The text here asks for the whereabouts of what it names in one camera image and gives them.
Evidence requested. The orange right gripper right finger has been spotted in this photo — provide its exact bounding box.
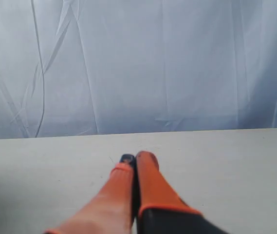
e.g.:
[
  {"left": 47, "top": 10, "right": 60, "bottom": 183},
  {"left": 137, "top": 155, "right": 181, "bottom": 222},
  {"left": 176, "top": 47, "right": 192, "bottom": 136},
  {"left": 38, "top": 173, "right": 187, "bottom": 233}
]
[{"left": 136, "top": 151, "right": 226, "bottom": 234}]

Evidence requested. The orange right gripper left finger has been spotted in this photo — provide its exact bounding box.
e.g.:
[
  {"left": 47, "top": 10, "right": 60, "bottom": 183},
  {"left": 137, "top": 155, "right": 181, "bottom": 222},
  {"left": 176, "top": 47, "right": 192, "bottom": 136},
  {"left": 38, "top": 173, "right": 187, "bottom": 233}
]
[{"left": 45, "top": 154, "right": 135, "bottom": 234}]

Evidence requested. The white backdrop curtain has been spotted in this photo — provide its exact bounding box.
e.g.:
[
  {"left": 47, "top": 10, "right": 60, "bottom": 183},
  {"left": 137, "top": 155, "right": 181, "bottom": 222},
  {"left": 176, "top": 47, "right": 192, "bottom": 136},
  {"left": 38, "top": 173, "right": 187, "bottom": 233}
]
[{"left": 0, "top": 0, "right": 277, "bottom": 139}]

